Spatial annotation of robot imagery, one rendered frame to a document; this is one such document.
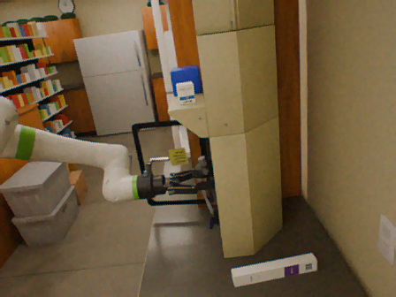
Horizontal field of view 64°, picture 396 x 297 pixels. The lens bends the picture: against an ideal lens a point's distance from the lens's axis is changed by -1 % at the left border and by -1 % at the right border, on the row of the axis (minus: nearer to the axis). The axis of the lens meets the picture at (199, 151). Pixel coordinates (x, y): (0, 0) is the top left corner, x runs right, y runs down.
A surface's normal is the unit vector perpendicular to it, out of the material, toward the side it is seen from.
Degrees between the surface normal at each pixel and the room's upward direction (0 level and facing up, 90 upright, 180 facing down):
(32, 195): 95
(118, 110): 90
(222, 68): 90
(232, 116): 90
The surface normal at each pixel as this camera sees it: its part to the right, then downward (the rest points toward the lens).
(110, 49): 0.02, 0.37
